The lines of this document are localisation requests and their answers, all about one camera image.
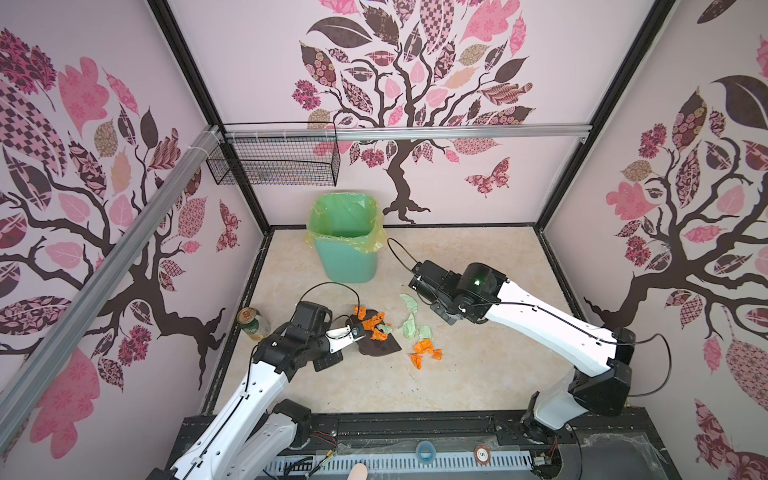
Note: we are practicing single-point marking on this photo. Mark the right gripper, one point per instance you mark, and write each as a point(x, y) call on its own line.
point(436, 310)

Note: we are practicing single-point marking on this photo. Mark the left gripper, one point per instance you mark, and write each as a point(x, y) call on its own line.
point(330, 360)

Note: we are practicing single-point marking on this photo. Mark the dark brown dustpan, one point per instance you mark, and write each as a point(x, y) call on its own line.
point(378, 349)

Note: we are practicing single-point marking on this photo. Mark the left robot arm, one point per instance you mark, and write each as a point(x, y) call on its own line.
point(246, 436)

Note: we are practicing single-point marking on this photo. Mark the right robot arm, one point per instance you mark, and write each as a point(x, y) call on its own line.
point(601, 376)

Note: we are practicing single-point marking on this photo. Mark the long orange paper scrap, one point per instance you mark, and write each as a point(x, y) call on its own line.
point(366, 322)

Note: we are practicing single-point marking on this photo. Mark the green drink can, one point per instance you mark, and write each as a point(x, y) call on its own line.
point(253, 324)

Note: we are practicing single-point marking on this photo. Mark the light green bin liner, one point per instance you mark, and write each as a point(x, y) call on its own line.
point(347, 218)

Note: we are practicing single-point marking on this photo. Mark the green trash bin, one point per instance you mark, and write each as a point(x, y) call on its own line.
point(345, 264)

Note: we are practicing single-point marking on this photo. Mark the white vented cable duct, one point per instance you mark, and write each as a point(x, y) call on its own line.
point(401, 463)

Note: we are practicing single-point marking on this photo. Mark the aluminium frame bar back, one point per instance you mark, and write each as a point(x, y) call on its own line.
point(415, 133)

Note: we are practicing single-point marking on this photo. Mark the aluminium frame bar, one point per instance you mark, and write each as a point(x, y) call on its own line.
point(415, 133)
point(27, 386)

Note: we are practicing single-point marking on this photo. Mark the black wire basket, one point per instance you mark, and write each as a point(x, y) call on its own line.
point(277, 154)

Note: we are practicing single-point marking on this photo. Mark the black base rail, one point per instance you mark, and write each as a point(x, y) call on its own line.
point(589, 447)

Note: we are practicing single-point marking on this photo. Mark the aluminium frame bar left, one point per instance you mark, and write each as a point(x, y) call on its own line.
point(27, 386)

